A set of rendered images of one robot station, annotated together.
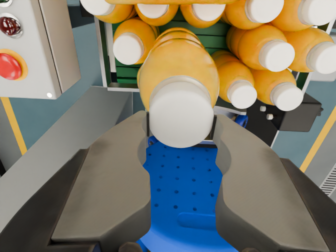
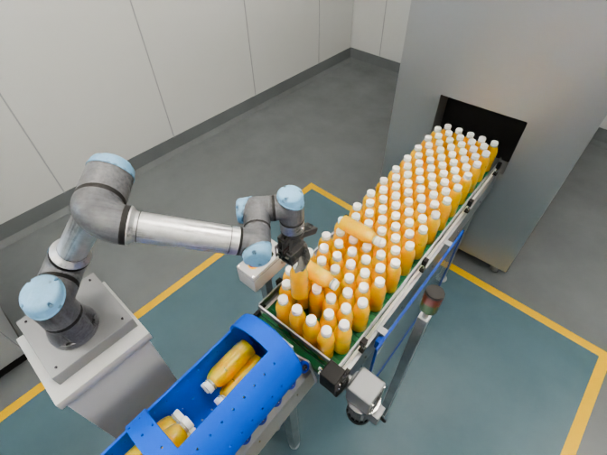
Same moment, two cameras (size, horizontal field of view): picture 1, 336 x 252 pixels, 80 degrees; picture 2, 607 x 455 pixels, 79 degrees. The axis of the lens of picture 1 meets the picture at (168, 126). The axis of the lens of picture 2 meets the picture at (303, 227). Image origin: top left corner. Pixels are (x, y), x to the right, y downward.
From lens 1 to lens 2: 1.26 m
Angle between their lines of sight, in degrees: 69
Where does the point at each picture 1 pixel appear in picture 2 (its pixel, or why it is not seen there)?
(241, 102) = (309, 320)
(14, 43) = not seen: hidden behind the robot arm
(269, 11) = (331, 298)
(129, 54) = (286, 283)
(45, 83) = (256, 273)
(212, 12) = (315, 289)
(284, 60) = (330, 314)
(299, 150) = not seen: outside the picture
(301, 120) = (332, 374)
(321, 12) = (344, 307)
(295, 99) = (328, 330)
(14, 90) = (245, 269)
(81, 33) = not seen: hidden behind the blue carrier
